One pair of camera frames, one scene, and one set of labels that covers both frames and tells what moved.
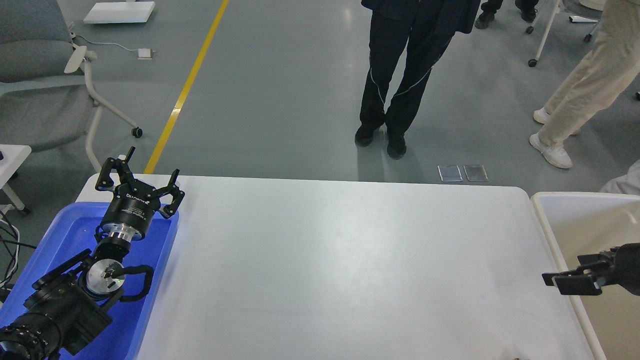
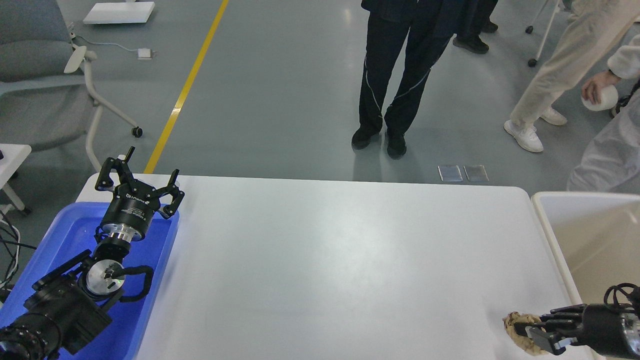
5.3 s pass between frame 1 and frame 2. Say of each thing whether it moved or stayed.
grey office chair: stayed
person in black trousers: stayed
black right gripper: moved
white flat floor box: stayed
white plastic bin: stayed
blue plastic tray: stayed
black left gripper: stayed
